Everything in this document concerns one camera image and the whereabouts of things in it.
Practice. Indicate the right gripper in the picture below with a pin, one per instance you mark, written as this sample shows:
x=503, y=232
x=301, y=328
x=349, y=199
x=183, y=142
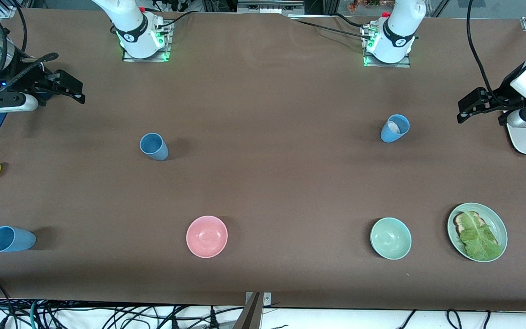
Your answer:
x=26, y=76

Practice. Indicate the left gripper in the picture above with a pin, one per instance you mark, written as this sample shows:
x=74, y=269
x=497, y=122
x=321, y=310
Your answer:
x=492, y=101

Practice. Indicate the blue cup holding tissue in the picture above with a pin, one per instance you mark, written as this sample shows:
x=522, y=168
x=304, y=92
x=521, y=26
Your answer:
x=393, y=130

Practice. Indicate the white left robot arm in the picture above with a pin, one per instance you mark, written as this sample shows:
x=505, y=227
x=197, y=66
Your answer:
x=397, y=27

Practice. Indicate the crumpled white tissue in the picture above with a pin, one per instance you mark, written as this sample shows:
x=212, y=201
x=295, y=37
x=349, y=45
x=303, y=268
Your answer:
x=395, y=126

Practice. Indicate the toast slice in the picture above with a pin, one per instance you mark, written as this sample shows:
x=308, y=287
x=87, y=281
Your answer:
x=460, y=221

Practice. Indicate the mint green plate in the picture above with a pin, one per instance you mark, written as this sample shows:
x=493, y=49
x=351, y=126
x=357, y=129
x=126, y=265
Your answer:
x=500, y=226

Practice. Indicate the green lettuce leaf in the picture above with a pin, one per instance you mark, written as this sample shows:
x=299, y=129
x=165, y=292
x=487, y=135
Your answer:
x=480, y=240

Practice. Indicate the mint green bowl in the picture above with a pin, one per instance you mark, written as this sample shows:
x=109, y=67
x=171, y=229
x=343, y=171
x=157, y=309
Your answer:
x=391, y=238

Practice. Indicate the pink bowl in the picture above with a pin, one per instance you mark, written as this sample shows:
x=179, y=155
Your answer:
x=207, y=236

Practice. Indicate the grey power strip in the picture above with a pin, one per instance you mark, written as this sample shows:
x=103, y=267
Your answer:
x=270, y=7

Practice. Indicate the dark metal bar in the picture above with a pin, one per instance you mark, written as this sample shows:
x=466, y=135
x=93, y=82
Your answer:
x=249, y=315

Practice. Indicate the metal table edge bracket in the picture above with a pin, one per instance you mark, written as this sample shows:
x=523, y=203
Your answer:
x=266, y=299

